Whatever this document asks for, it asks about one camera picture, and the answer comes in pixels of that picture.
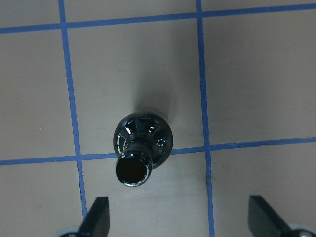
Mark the dark wine bottle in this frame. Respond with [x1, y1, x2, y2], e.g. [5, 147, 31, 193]
[113, 111, 173, 187]

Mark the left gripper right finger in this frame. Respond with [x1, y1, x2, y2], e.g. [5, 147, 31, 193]
[248, 195, 291, 237]

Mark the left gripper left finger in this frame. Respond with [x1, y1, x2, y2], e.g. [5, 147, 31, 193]
[77, 197, 110, 237]

